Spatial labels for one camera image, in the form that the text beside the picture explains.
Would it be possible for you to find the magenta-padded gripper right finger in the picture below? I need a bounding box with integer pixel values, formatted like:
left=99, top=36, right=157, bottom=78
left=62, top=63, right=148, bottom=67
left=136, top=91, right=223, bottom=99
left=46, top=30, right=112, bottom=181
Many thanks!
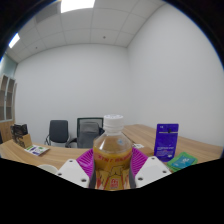
left=128, top=147, right=172, bottom=189

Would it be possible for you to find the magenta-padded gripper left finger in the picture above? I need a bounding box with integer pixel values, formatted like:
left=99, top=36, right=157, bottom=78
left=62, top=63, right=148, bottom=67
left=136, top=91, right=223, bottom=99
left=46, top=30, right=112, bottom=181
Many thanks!
left=55, top=148, right=95, bottom=189

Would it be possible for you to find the yellow-labelled tea drink bottle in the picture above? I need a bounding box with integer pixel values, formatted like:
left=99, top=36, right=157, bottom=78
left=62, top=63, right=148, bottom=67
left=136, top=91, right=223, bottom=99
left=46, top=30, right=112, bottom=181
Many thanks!
left=92, top=114, right=133, bottom=191

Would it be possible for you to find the purple upright box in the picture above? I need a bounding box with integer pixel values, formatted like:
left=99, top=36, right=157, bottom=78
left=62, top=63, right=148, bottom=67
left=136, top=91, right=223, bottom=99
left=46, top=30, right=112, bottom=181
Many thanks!
left=153, top=123, right=180, bottom=163

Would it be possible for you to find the black mesh-back office chair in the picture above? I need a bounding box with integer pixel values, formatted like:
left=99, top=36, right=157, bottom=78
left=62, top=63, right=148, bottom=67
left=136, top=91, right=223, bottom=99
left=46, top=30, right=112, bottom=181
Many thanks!
left=65, top=116, right=105, bottom=149

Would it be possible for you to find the green and white leaflet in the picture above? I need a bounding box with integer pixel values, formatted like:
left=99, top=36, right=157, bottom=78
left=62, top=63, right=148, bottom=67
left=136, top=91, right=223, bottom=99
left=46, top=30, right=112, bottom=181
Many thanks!
left=23, top=144, right=51, bottom=157

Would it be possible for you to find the black solid-back office chair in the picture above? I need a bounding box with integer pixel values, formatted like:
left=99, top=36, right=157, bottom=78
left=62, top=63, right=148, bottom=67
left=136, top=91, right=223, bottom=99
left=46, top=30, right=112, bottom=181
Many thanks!
left=44, top=119, right=70, bottom=148

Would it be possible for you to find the tan cardboard box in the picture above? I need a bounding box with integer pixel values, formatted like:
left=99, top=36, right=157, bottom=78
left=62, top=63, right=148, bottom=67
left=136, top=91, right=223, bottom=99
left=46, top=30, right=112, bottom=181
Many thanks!
left=20, top=133, right=34, bottom=150

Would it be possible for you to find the large dark brown box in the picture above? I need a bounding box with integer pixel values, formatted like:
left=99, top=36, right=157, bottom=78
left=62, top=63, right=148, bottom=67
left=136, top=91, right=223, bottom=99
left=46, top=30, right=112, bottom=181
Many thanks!
left=10, top=123, right=29, bottom=145

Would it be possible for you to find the small ceiling light panel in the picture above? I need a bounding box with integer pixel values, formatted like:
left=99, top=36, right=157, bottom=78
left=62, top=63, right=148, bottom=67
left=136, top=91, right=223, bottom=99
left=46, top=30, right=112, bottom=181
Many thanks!
left=8, top=32, right=21, bottom=49

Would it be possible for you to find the grey ceiling air vent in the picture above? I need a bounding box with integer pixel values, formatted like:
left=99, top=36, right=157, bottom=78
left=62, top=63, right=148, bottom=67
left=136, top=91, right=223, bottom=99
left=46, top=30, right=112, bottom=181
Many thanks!
left=34, top=1, right=63, bottom=24

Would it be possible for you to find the large ceiling light panel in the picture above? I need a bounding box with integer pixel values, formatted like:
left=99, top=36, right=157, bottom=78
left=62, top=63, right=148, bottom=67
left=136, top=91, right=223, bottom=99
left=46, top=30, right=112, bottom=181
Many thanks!
left=60, top=0, right=96, bottom=14

